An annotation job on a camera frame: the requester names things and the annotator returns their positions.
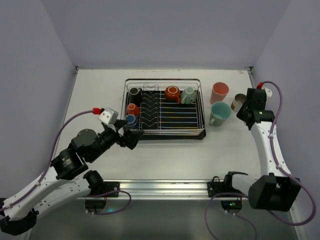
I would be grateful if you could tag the black tall cup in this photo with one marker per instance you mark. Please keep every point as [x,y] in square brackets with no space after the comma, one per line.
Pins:
[135,96]

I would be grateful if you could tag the tall green mug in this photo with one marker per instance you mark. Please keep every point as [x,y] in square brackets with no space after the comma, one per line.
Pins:
[219,113]

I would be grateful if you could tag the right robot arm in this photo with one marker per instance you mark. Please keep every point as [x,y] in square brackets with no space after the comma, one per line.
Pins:
[273,190]

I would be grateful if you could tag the orange floral bowl cup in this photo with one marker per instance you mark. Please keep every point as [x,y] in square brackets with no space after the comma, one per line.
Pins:
[172,94]

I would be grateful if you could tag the aluminium mounting rail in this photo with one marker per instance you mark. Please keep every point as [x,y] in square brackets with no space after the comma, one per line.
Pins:
[193,189]

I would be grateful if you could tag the black drip tray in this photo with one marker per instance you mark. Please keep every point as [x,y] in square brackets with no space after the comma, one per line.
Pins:
[164,120]

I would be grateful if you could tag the pink plastic cup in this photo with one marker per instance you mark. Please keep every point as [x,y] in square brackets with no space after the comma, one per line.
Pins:
[219,92]

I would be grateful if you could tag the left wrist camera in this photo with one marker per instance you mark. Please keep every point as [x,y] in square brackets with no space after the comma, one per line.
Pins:
[108,116]

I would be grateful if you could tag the small orange cup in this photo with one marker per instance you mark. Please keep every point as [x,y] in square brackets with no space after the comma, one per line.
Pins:
[133,109]

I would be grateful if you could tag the white brown steel tumbler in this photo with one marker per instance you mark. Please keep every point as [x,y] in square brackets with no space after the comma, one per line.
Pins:
[238,102]

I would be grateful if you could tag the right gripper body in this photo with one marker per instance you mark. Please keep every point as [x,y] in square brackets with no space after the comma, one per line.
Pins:
[243,115]

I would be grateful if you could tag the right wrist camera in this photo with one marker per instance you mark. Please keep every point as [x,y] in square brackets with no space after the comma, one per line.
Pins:
[268,91]

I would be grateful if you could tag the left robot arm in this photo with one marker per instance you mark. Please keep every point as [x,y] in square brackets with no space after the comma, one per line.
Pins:
[67,177]

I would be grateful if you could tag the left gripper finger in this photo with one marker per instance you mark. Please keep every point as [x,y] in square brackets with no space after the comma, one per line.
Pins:
[120,123]
[131,137]

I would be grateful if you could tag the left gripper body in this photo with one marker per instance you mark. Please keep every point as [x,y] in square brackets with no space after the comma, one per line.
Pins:
[122,137]

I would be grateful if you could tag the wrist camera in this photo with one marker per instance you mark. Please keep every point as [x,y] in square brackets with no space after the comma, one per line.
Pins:
[268,91]
[108,116]

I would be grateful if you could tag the blue cup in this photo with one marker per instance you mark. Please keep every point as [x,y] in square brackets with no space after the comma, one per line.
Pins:
[132,122]

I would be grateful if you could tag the small green mug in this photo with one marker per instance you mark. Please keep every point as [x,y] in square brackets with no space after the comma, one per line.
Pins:
[188,96]

